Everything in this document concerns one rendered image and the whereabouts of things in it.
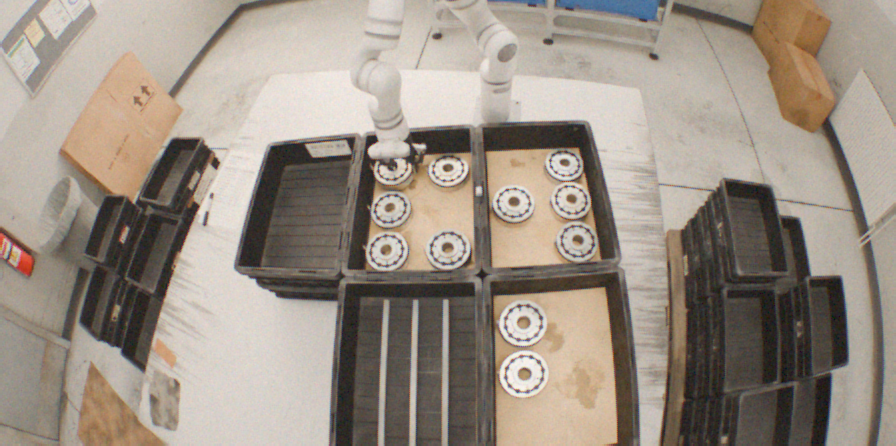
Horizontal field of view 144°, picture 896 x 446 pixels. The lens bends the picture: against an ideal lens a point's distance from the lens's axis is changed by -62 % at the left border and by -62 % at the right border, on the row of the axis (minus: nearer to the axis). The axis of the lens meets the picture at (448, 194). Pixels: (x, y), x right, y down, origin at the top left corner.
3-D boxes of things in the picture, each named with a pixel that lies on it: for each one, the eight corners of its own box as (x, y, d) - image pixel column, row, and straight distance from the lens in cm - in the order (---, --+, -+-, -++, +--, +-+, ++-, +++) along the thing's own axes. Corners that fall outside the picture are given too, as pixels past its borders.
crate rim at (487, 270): (476, 129, 99) (475, 123, 98) (587, 125, 104) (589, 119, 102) (482, 278, 79) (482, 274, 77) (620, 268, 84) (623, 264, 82)
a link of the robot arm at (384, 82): (416, 115, 83) (386, 102, 87) (403, 60, 72) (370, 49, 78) (396, 137, 79) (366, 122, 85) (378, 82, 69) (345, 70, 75)
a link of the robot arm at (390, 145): (369, 160, 84) (361, 142, 80) (376, 122, 91) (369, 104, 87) (409, 157, 82) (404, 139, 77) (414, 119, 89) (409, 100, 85)
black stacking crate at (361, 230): (374, 158, 111) (363, 133, 103) (477, 152, 107) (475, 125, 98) (358, 292, 93) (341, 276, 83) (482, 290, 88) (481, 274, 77)
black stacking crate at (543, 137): (478, 152, 107) (476, 125, 98) (581, 148, 111) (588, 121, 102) (483, 290, 88) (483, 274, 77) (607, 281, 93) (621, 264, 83)
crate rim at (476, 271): (364, 137, 104) (362, 131, 102) (476, 129, 99) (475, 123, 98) (343, 279, 85) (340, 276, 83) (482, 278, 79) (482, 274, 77)
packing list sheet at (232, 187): (228, 150, 162) (227, 149, 162) (270, 152, 147) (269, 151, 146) (194, 221, 151) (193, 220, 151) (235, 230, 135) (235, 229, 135)
